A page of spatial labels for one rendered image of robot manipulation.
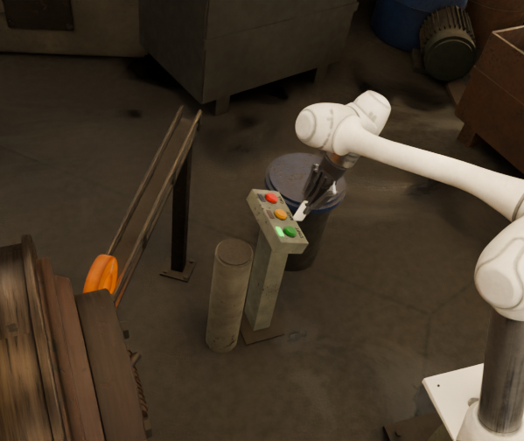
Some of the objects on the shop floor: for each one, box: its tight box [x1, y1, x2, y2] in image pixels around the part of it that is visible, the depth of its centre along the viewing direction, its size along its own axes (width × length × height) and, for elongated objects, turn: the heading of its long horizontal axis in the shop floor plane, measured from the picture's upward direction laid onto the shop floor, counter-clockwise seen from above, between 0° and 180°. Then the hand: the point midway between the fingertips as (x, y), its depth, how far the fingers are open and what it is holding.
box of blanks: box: [138, 0, 360, 116], centre depth 320 cm, size 103×83×77 cm
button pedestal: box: [240, 189, 309, 346], centre depth 200 cm, size 16×24×62 cm, turn 15°
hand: (303, 211), depth 170 cm, fingers closed
